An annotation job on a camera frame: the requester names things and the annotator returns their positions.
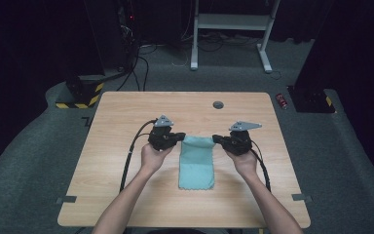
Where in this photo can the black yellow striped stand base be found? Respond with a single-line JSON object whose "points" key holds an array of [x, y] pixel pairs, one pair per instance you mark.
{"points": [[87, 97]]}

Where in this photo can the grey round table grommet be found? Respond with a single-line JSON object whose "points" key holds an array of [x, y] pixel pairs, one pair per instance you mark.
{"points": [[218, 105]]}

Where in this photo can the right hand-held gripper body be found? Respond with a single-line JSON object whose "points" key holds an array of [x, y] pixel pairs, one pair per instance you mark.
{"points": [[238, 143]]}

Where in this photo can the red can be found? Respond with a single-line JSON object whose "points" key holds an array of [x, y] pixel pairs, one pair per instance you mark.
{"points": [[281, 101]]}

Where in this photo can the person's left hand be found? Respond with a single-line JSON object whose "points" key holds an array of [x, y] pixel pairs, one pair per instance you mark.
{"points": [[154, 159]]}

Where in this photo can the dark equipment rack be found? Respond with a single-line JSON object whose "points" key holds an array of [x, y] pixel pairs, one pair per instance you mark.
{"points": [[128, 32]]}

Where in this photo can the light blue cloth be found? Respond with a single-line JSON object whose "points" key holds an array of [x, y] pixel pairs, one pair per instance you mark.
{"points": [[196, 162]]}

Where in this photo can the white metal desk frame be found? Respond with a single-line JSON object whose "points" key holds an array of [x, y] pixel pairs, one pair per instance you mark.
{"points": [[230, 22]]}

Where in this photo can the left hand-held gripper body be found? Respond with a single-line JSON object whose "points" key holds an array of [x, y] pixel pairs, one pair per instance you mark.
{"points": [[160, 138]]}

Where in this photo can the person's right hand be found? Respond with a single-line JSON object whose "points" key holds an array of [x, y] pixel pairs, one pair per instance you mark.
{"points": [[245, 164]]}

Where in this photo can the grey tape strip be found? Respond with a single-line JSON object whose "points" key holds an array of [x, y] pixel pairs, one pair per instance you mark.
{"points": [[301, 197], [66, 199]]}

